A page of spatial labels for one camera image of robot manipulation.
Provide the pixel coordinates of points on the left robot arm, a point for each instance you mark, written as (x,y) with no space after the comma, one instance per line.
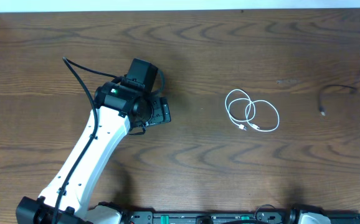
(119,106)

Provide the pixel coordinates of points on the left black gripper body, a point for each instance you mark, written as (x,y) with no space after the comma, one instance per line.
(162,111)

